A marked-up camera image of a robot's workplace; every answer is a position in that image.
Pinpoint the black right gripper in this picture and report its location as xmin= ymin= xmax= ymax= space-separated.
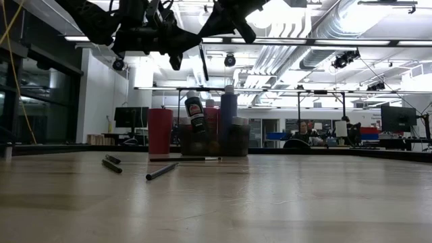
xmin=198 ymin=0 xmax=271 ymax=45

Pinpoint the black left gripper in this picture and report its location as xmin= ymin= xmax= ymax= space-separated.
xmin=111 ymin=0 xmax=203 ymax=71

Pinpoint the large dark green paint bottle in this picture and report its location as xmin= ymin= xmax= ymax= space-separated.
xmin=184 ymin=90 xmax=208 ymax=134

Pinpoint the large pink paint bottle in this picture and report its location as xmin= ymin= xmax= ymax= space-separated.
xmin=204 ymin=99 xmax=220 ymax=134

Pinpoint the large purple paint bottle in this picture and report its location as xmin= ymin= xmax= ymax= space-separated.
xmin=219 ymin=84 xmax=239 ymax=136

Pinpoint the small black paint bottle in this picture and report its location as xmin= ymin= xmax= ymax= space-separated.
xmin=232 ymin=116 xmax=244 ymax=156

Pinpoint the black computer monitor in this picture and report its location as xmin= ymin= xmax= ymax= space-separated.
xmin=380 ymin=105 xmax=418 ymax=133
xmin=113 ymin=106 xmax=150 ymax=146

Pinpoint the red plastic cup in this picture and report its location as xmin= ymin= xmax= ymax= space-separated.
xmin=147 ymin=108 xmax=174 ymax=155

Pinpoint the clear plastic bin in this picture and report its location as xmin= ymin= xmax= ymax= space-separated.
xmin=179 ymin=124 xmax=251 ymax=157

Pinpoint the long ceiling light strip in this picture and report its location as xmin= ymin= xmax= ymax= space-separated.
xmin=63 ymin=34 xmax=432 ymax=47

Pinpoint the blue storage bin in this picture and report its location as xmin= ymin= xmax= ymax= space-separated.
xmin=265 ymin=131 xmax=288 ymax=141

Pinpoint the stack of wooden blocks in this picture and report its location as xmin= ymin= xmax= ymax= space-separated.
xmin=86 ymin=134 xmax=109 ymax=146

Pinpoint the person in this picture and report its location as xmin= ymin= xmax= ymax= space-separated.
xmin=340 ymin=115 xmax=362 ymax=146
xmin=292 ymin=120 xmax=325 ymax=146

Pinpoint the white rectangular board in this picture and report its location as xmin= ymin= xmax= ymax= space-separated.
xmin=335 ymin=120 xmax=348 ymax=138

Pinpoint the red and blue bin stack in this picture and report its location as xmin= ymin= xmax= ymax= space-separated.
xmin=359 ymin=126 xmax=380 ymax=141

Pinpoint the black hanging ceiling camera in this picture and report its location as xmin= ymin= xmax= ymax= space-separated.
xmin=111 ymin=55 xmax=126 ymax=72
xmin=223 ymin=53 xmax=237 ymax=68

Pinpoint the black background table frame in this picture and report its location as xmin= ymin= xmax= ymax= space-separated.
xmin=176 ymin=86 xmax=227 ymax=112

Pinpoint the silver ceiling duct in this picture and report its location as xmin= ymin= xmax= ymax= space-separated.
xmin=251 ymin=0 xmax=406 ymax=74

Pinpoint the yellow hanging cord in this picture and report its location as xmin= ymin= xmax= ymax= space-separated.
xmin=0 ymin=0 xmax=38 ymax=146

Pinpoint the black aluminium table frame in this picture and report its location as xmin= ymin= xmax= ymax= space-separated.
xmin=0 ymin=143 xmax=432 ymax=164

